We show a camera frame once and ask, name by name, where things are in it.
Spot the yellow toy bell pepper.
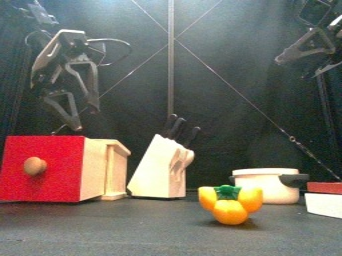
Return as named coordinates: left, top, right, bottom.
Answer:
left=196, top=184, right=265, bottom=226

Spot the red wooden drawer box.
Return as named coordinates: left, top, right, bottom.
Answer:
left=0, top=135, right=132, bottom=204

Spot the wooden knife block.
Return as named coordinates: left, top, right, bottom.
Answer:
left=126, top=133, right=196, bottom=200

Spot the white toy pot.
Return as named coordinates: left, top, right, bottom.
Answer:
left=228, top=167, right=310, bottom=205

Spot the red and white box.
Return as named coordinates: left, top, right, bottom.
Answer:
left=303, top=181, right=342, bottom=220

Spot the black cable loop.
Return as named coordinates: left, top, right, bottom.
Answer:
left=87, top=37, right=134, bottom=67

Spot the metal frame pole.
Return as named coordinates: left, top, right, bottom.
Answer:
left=166, top=0, right=175, bottom=118

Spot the black handled toy knife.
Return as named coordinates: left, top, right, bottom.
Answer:
left=160, top=113, right=179, bottom=138
left=167, top=117, right=187, bottom=141
left=182, top=126, right=202, bottom=150

